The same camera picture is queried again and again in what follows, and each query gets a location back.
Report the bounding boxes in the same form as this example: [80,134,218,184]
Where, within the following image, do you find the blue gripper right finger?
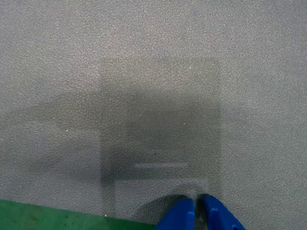
[202,195,246,230]

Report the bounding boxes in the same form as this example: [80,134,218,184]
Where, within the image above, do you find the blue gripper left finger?
[154,197,195,230]

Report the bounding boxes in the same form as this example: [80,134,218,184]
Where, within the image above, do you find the grey mat with WOWROBO print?
[0,0,307,227]

